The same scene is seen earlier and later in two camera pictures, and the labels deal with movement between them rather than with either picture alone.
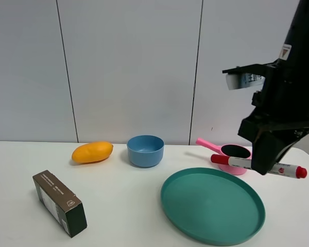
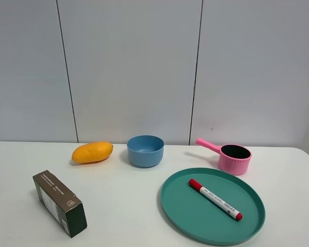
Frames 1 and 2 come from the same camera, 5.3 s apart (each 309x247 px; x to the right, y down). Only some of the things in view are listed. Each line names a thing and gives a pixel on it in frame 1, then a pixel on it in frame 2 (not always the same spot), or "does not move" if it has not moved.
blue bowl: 146,150 does not move
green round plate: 215,205 does not move
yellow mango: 92,152 does not move
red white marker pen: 279,169 to 214,199
